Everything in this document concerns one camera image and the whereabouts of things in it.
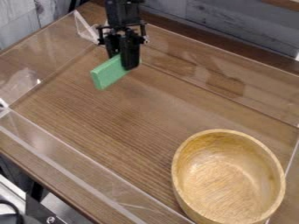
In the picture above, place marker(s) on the black metal bracket with bolt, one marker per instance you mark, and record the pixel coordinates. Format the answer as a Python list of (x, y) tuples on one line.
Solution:
[(36, 210)]

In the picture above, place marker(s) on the clear acrylic corner bracket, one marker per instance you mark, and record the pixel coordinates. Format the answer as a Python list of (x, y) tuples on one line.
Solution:
[(87, 31)]

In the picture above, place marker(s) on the green rectangular block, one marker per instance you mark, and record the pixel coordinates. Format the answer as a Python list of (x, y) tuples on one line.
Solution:
[(108, 73)]

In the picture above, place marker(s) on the clear acrylic barrier wall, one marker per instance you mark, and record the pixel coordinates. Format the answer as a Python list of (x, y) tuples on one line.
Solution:
[(99, 146)]

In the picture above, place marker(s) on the brown wooden bowl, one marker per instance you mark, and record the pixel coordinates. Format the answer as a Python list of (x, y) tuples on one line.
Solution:
[(228, 180)]

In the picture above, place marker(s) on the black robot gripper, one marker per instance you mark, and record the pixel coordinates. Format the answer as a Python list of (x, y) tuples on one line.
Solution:
[(123, 15)]

